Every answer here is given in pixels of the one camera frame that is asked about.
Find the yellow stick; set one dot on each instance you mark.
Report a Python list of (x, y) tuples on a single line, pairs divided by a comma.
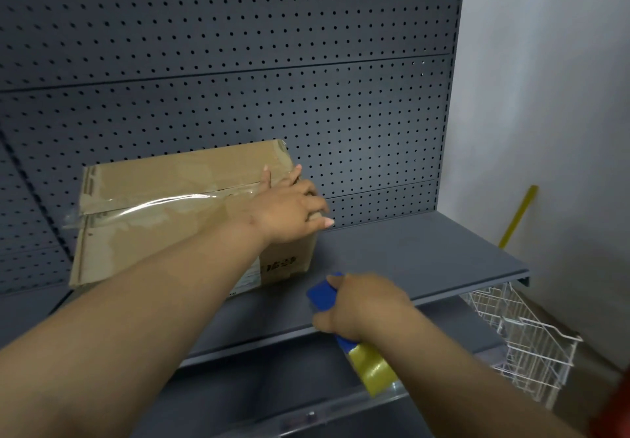
[(517, 218)]

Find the person's left hand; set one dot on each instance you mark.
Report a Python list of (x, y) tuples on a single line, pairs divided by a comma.
[(283, 213)]

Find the person's right thumb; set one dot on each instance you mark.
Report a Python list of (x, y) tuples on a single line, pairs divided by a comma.
[(322, 324)]

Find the person's right hand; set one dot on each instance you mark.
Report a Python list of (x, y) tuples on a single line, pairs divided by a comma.
[(369, 307)]

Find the grey perforated shelf back panel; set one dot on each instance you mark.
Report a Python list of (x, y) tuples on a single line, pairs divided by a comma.
[(246, 34)]

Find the blue tape dispenser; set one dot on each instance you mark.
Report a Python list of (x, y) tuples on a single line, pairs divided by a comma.
[(320, 297)]

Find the person's left thumb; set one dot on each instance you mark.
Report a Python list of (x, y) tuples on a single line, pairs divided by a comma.
[(322, 223)]

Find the person's right forearm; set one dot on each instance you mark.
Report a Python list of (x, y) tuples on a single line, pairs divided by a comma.
[(467, 388)]

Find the clear shelf label rail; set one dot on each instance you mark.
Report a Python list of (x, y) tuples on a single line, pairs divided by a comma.
[(339, 408)]

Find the brown cardboard box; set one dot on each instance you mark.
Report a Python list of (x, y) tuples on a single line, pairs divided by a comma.
[(172, 171)]

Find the white box label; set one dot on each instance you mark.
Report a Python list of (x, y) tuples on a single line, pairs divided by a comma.
[(248, 280)]

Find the person's left middle finger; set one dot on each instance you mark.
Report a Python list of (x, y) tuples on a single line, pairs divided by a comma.
[(307, 187)]

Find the clear packing tape strip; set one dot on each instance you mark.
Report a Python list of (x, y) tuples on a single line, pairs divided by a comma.
[(147, 206)]

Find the person's left forearm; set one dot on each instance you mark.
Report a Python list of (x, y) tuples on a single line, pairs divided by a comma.
[(147, 329)]

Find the person's left little finger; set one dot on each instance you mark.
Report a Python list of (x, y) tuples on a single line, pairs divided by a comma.
[(266, 179)]

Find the grey metal shelf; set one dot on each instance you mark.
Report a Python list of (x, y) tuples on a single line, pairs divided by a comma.
[(246, 388), (418, 255)]

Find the yellowish packing tape roll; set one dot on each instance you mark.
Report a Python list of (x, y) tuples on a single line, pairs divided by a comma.
[(374, 368)]

